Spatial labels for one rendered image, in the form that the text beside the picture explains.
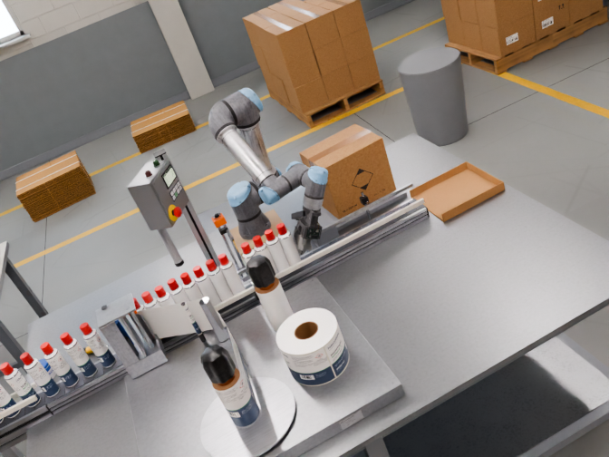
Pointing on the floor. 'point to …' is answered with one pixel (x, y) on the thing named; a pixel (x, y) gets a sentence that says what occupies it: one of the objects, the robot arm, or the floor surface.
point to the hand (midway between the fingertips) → (301, 250)
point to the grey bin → (436, 94)
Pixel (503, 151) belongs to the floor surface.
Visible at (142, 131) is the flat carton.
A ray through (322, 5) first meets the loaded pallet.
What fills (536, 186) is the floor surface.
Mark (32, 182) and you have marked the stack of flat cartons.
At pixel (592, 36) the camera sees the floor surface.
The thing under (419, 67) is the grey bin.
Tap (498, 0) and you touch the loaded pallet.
